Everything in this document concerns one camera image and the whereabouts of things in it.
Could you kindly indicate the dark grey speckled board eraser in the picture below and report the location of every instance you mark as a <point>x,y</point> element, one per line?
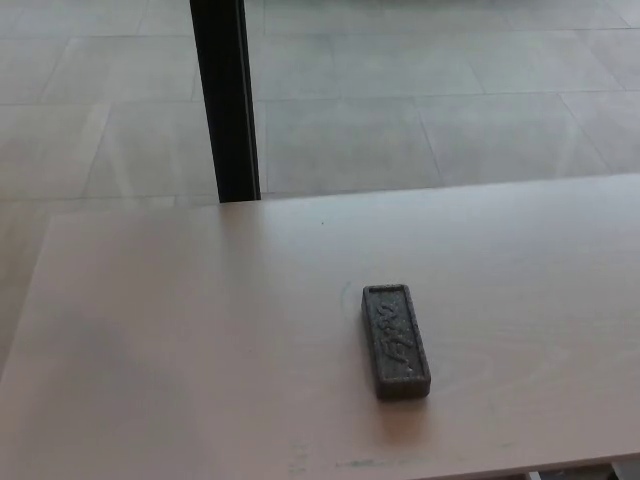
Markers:
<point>396,340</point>

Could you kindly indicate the black vertical window frame post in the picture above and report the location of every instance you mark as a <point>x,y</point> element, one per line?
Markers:
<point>225,100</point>

